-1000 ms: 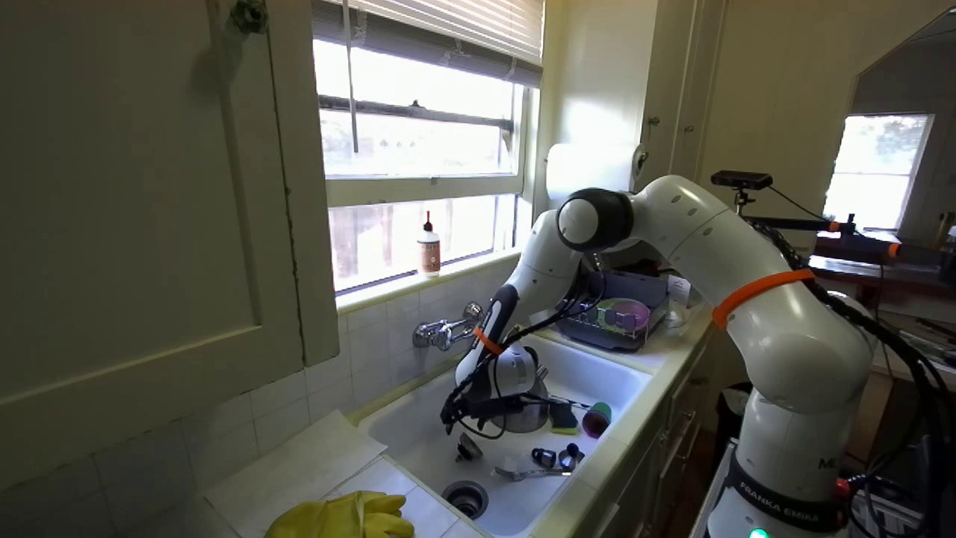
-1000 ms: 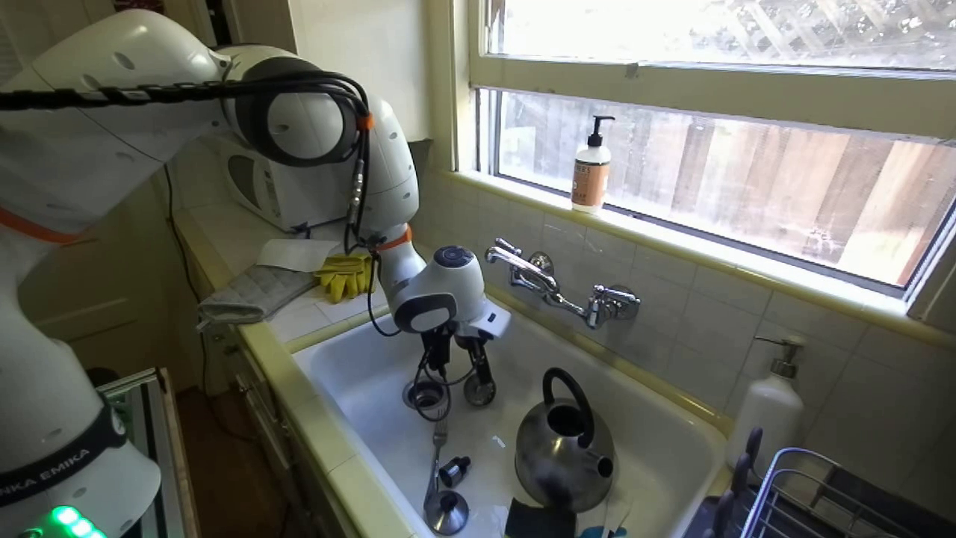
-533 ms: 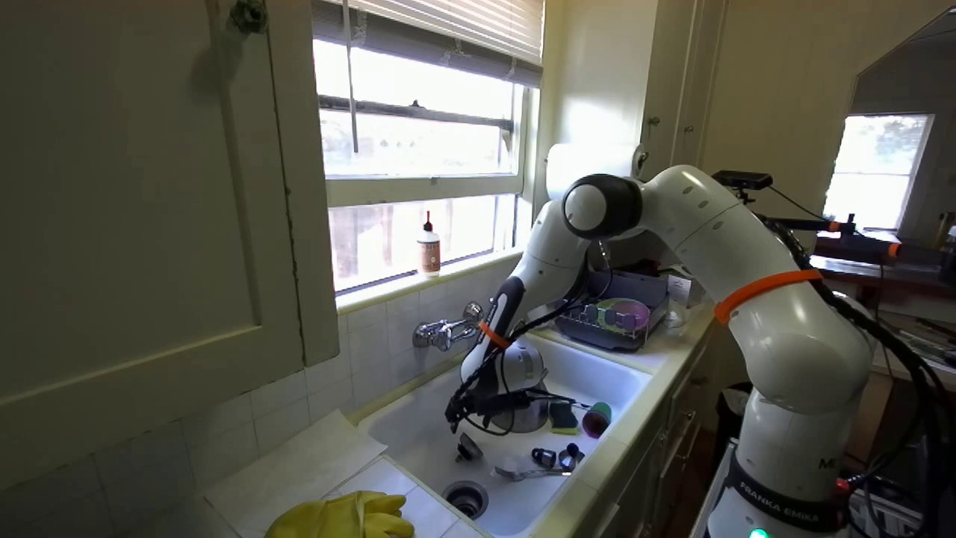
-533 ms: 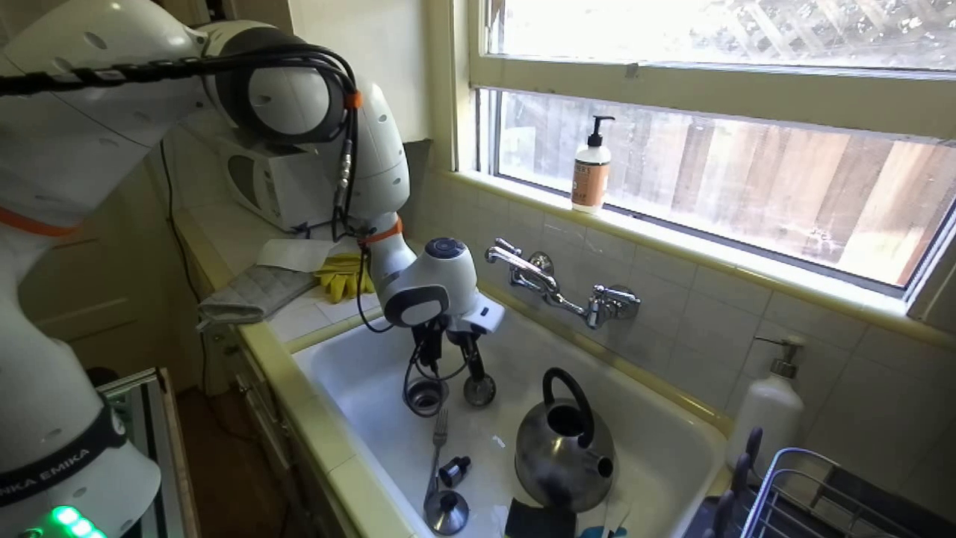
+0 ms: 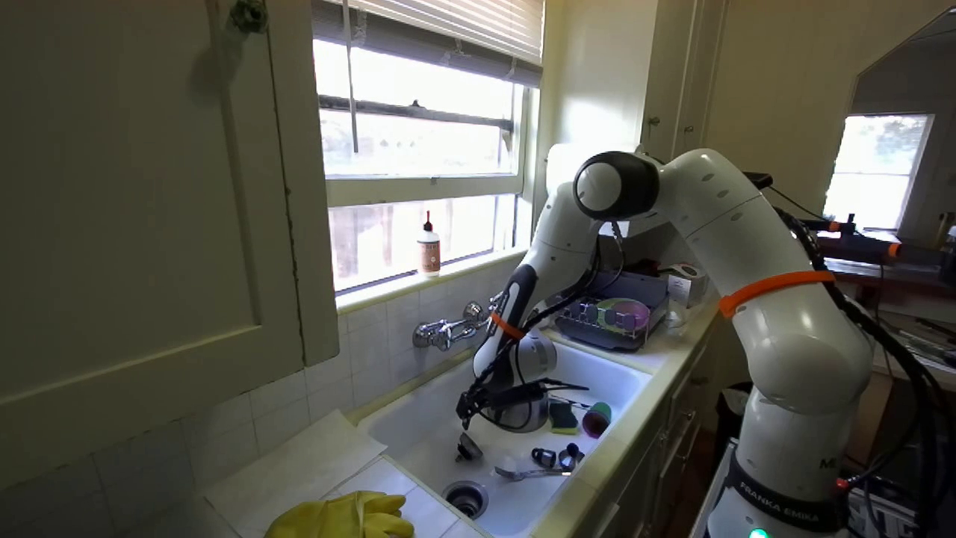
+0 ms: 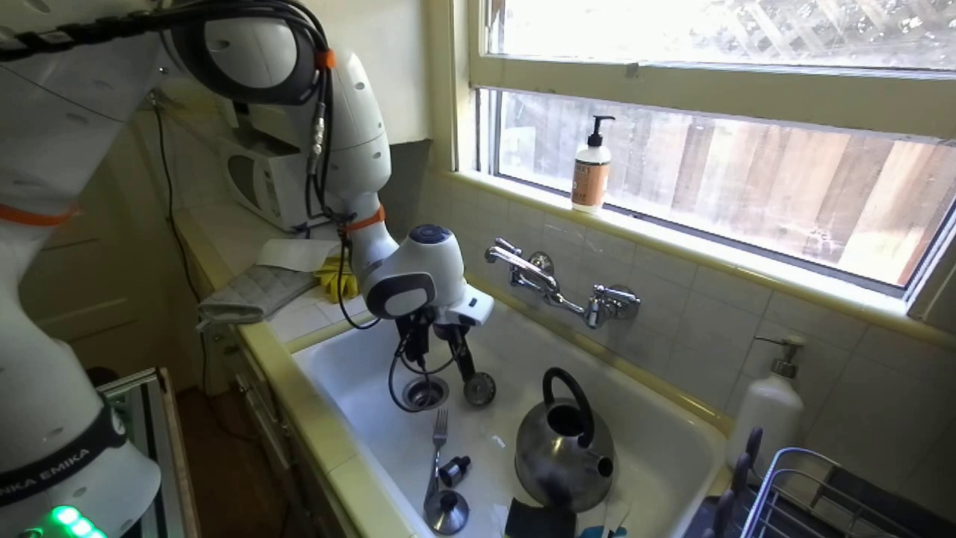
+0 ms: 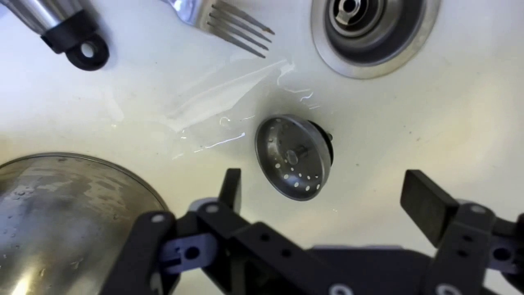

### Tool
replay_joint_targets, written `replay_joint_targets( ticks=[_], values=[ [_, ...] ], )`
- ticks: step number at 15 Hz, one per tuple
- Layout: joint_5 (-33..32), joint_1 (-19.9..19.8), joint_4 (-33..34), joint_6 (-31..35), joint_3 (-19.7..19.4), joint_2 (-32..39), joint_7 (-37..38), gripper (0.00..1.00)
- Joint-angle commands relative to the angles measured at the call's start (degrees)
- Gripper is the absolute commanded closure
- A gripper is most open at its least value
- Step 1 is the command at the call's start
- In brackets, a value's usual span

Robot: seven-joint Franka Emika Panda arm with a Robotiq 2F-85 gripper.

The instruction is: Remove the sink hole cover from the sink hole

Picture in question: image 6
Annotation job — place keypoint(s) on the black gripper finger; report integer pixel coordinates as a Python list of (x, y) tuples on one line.
[(473, 358), (460, 359)]

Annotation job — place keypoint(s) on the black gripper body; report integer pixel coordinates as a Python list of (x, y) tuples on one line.
[(454, 328)]

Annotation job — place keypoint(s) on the round metal sink strainer cover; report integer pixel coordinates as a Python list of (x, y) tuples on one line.
[(478, 391)]

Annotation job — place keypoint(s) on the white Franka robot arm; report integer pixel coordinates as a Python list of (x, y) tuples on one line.
[(61, 379)]

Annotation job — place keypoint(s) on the metal sink drain hole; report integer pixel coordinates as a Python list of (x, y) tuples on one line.
[(424, 392)]

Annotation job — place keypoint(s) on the white sink basin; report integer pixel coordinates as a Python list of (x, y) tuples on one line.
[(556, 349)]

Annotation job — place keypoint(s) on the metal fork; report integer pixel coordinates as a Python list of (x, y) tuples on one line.
[(436, 437)]

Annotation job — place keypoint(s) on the small black cup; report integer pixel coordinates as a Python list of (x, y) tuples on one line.
[(454, 470)]

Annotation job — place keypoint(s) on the dark sponge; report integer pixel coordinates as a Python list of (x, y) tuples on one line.
[(538, 522)]

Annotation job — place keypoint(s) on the grey folded cloth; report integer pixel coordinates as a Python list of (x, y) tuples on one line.
[(255, 292)]

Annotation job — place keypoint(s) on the brown label soap pump bottle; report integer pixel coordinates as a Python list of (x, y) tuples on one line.
[(589, 168)]

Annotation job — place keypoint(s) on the white pump bottle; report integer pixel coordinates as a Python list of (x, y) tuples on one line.
[(765, 415)]

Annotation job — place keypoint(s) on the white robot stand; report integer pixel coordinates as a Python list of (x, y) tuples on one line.
[(149, 451)]

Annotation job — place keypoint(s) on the dish drying rack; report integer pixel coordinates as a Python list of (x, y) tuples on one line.
[(825, 498)]

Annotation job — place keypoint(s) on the chrome wall faucet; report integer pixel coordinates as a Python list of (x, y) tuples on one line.
[(556, 288)]

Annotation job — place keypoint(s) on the kitchen window frame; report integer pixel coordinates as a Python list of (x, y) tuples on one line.
[(698, 86)]

